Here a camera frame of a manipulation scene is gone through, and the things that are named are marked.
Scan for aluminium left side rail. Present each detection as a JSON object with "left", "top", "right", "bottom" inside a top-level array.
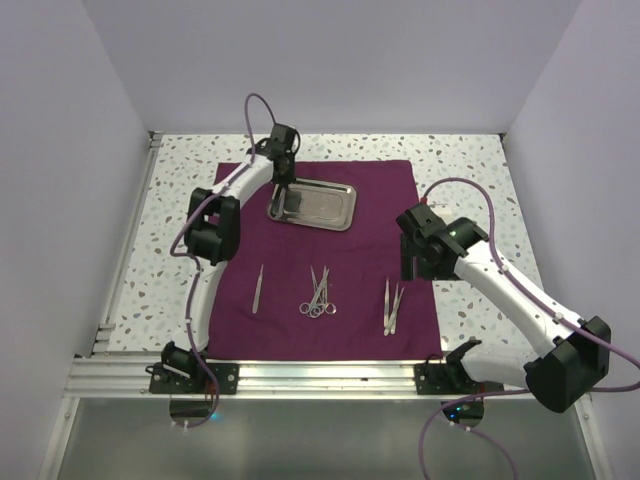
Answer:
[{"left": 90, "top": 131, "right": 164, "bottom": 356}]

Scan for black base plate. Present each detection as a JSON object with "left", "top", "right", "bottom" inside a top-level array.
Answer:
[
  {"left": 413, "top": 362, "right": 504, "bottom": 395},
  {"left": 145, "top": 362, "right": 239, "bottom": 395}
]

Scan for aluminium front rail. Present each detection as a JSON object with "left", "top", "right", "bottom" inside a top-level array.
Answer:
[{"left": 64, "top": 355, "right": 591, "bottom": 401}]

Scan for purple cable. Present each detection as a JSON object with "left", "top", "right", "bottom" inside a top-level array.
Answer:
[
  {"left": 417, "top": 177, "right": 640, "bottom": 480},
  {"left": 170, "top": 92, "right": 281, "bottom": 429}
]

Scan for steel tweezers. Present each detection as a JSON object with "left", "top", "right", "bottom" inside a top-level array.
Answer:
[
  {"left": 383, "top": 278, "right": 398, "bottom": 336},
  {"left": 388, "top": 284, "right": 404, "bottom": 336}
]

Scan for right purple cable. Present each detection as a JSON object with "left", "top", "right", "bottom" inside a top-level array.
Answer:
[{"left": 417, "top": 177, "right": 640, "bottom": 480}]

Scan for aluminium rail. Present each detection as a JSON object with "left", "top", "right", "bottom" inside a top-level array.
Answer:
[
  {"left": 90, "top": 131, "right": 164, "bottom": 356},
  {"left": 64, "top": 355, "right": 591, "bottom": 401}
]

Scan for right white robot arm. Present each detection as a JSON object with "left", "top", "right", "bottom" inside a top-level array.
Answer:
[{"left": 396, "top": 204, "right": 611, "bottom": 413}]

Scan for stainless steel instrument tray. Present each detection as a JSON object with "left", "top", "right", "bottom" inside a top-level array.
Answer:
[{"left": 267, "top": 178, "right": 357, "bottom": 232}]

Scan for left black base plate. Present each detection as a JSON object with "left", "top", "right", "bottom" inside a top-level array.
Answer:
[{"left": 145, "top": 362, "right": 239, "bottom": 395}]

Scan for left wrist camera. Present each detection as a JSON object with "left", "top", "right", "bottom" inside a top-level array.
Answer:
[{"left": 269, "top": 123, "right": 301, "bottom": 155}]

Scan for purple surgical drape cloth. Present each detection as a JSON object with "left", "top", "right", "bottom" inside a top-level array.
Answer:
[{"left": 208, "top": 160, "right": 441, "bottom": 361}]

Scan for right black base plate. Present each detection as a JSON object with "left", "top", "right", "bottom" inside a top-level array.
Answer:
[{"left": 413, "top": 362, "right": 504, "bottom": 395}]

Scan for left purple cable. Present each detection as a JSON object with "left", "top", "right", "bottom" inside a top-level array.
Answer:
[{"left": 170, "top": 92, "right": 281, "bottom": 429}]

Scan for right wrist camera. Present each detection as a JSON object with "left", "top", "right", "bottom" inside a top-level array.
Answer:
[{"left": 396, "top": 203, "right": 447, "bottom": 243}]

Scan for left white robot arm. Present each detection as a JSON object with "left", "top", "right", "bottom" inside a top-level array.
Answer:
[{"left": 161, "top": 147, "right": 295, "bottom": 393}]

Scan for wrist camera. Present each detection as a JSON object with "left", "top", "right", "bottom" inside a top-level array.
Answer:
[
  {"left": 396, "top": 203, "right": 447, "bottom": 243},
  {"left": 269, "top": 123, "right": 301, "bottom": 155}
]

